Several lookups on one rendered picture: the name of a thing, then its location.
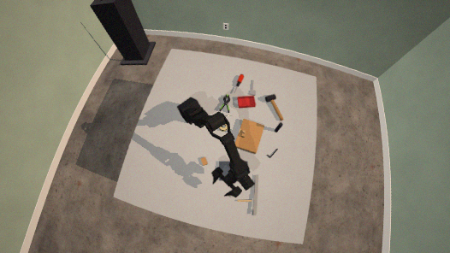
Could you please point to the red-handled screwdriver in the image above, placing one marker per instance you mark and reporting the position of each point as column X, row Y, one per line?
column 239, row 81

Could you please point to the light wooden board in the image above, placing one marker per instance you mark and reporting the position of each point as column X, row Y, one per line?
column 252, row 137

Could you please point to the red shallow tray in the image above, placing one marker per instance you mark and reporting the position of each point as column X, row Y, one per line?
column 244, row 101

